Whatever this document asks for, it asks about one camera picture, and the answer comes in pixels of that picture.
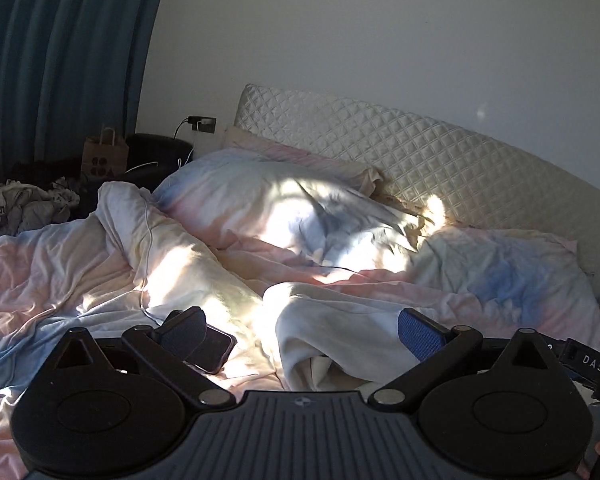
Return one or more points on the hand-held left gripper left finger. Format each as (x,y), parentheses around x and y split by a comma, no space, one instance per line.
(182,332)

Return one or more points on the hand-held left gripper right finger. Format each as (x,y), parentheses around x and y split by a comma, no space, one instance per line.
(420,332)

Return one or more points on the dark smartphone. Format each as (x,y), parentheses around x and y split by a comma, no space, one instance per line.
(215,350)

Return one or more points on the pastel blue pink pillow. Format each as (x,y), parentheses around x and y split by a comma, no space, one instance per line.
(505,275)
(260,200)

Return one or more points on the pastel tie-dye duvet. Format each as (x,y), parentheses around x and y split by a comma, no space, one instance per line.
(55,270)

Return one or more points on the black armchair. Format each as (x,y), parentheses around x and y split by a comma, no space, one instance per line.
(155,150)

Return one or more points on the quilted cream headboard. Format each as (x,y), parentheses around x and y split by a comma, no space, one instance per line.
(455,150)

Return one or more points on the cream pink pillow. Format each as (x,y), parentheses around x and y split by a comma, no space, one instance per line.
(330,165)

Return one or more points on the brown paper bag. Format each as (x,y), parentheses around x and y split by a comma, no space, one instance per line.
(105,157)

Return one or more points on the black charger plug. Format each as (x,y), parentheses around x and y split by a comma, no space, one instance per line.
(195,122)

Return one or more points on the teal curtain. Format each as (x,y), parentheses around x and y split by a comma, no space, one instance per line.
(70,60)

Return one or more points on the metal wall socket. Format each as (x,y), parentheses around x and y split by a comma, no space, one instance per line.
(210,125)

